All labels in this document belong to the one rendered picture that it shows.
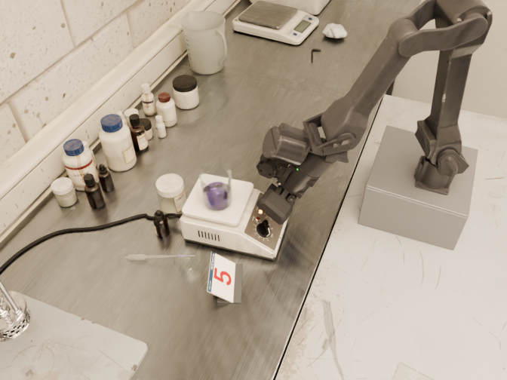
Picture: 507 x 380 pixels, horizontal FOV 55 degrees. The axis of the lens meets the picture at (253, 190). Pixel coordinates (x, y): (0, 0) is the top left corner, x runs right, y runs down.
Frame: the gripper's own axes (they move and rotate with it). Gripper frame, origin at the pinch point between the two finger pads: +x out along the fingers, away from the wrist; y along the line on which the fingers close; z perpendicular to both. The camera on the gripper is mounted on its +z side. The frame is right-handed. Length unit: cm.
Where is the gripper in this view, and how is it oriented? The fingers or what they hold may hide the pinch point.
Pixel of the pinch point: (277, 198)
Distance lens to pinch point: 98.9
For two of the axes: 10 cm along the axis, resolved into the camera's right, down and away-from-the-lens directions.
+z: -7.6, -6.4, -0.3
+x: -4.7, 5.2, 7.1
